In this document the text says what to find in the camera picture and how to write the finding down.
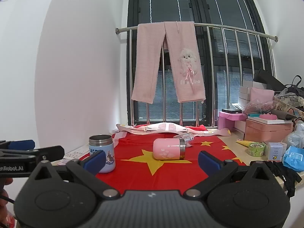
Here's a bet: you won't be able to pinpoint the red flag with yellow stars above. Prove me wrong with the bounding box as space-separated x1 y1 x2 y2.
78 124 247 195

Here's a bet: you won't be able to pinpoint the green tape roll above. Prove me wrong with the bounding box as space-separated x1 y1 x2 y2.
247 142 265 157

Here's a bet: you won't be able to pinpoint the pale blue plastic bag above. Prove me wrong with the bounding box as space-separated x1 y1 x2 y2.
281 121 304 148

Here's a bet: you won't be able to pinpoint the blue tissue packet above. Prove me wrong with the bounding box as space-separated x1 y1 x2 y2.
282 146 304 172

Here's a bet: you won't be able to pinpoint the clear plastic bag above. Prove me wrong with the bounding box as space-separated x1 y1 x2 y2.
243 99 282 116

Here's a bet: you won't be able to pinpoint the white and pink garment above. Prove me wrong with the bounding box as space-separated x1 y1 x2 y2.
116 122 207 136

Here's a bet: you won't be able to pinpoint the black framed window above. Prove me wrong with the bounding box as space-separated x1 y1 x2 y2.
127 0 276 127

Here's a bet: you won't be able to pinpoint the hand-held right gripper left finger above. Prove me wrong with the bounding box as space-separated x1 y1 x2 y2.
29 150 120 199

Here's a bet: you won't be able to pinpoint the floral fabric bag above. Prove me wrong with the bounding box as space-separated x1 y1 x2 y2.
273 92 304 120

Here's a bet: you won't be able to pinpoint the white printed paper sheet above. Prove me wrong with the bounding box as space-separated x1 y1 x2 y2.
64 145 90 160

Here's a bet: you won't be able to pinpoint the metal window railing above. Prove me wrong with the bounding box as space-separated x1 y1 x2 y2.
115 23 279 128

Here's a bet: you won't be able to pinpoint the person's left hand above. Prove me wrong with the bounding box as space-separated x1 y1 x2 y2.
0 177 15 209

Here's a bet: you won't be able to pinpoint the pink cup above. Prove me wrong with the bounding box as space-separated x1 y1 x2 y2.
152 138 186 161

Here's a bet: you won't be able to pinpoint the black lace cloth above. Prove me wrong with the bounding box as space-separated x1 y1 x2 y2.
251 160 302 198

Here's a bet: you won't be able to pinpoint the blue cup with cartoon print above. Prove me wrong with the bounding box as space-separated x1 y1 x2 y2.
89 135 116 174

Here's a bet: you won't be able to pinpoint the small pink stand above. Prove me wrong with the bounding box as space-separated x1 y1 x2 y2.
218 111 248 132

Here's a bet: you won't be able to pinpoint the yellow tube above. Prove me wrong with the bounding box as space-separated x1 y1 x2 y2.
236 139 253 148

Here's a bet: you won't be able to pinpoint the black flat case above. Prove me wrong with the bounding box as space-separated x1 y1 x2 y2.
222 108 243 115

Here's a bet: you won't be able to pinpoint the silver metal cup lid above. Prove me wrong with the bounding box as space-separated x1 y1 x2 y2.
173 134 194 148

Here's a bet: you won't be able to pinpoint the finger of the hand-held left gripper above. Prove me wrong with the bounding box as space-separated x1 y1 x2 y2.
0 145 65 165
0 140 36 150

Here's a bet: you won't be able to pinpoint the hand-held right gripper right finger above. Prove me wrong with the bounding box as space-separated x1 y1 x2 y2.
184 150 276 199

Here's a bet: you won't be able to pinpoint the stack of white boxes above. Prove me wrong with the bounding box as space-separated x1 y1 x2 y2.
237 80 262 111

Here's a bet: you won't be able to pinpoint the large pink box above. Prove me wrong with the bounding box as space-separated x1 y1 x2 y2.
244 118 293 146

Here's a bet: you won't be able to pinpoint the teal and white flat box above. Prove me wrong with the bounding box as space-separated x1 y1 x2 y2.
248 114 293 124

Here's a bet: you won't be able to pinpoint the dark hair dryer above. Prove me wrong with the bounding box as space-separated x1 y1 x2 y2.
270 109 298 121

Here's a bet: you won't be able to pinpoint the pink cloth piece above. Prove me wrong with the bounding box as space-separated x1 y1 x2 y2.
214 128 232 137

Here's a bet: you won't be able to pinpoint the black handbag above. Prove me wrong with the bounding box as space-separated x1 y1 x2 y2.
284 75 304 93

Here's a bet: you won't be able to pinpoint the pink paper bag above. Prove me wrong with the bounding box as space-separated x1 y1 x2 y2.
250 87 275 105

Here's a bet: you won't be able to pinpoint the black bag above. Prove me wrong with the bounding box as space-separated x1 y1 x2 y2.
253 68 287 93

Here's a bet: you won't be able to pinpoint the pink pants with dog print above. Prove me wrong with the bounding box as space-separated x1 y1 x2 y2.
131 21 206 104

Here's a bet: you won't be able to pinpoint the small white carton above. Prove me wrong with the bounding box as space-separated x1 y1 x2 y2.
264 142 288 162

